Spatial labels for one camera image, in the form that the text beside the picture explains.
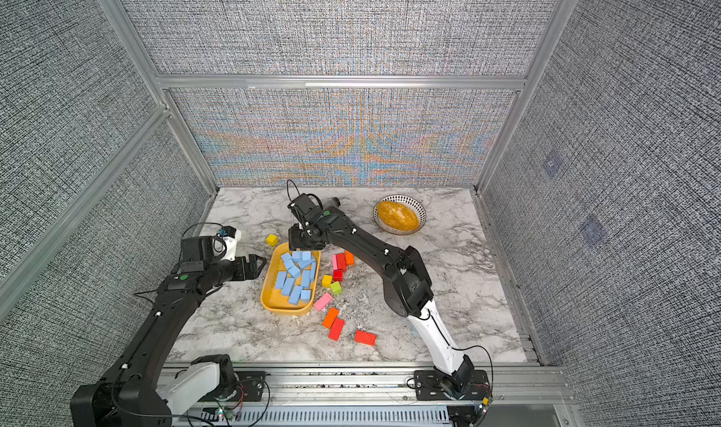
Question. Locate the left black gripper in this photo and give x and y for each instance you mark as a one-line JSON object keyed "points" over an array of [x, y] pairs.
{"points": [[253, 271]]}

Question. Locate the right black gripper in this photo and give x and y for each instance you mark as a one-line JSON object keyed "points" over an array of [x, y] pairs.
{"points": [[294, 239]]}

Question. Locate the yellow plastic tray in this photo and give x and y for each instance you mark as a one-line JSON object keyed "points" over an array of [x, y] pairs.
{"points": [[271, 298]]}

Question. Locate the blue block low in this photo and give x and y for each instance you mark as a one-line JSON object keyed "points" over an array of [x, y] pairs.
{"points": [[289, 287]]}

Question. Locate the blue block tall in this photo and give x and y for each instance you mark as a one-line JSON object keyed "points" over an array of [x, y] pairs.
{"points": [[295, 295]]}

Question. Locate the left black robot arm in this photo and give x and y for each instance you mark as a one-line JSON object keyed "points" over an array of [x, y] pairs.
{"points": [[129, 392]]}

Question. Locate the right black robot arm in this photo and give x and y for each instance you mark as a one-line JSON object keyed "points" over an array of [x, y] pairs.
{"points": [[407, 286]]}

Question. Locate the lone yellow cube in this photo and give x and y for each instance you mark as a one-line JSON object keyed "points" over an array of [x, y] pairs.
{"points": [[272, 240]]}

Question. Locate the red block upper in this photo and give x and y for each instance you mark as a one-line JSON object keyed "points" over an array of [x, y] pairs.
{"points": [[341, 261]]}

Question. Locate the red block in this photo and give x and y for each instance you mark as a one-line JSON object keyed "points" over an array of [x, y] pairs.
{"points": [[365, 337], [341, 261], [336, 329]]}

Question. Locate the yellow cube middle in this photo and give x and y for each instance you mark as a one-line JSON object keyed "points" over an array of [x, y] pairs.
{"points": [[326, 281]]}

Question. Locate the small red cube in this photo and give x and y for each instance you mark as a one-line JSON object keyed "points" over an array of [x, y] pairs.
{"points": [[338, 275]]}

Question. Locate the long orange block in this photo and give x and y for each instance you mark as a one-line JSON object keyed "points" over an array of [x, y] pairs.
{"points": [[349, 258]]}

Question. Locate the green cube middle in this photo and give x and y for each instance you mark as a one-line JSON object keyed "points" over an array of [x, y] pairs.
{"points": [[336, 288]]}

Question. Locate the pink block lower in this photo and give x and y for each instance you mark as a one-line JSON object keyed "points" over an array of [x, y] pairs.
{"points": [[323, 302]]}

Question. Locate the orange block lower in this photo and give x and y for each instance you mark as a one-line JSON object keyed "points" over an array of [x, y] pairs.
{"points": [[330, 318]]}

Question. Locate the red block lower left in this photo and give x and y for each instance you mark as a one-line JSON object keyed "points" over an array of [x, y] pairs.
{"points": [[336, 329]]}

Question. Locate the patterned bowl with yellow contents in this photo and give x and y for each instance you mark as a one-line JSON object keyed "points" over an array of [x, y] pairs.
{"points": [[400, 214]]}

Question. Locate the red block bottom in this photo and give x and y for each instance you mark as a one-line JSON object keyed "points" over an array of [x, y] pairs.
{"points": [[365, 337]]}

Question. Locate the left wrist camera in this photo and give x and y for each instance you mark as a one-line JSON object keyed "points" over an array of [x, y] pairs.
{"points": [[200, 253]]}

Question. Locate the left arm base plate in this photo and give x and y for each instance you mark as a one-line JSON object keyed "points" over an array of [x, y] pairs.
{"points": [[249, 387]]}

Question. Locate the aluminium front rail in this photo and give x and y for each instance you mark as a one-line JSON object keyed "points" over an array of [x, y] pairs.
{"points": [[377, 394]]}

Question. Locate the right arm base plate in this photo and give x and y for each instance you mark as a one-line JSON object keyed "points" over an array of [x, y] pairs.
{"points": [[434, 386]]}

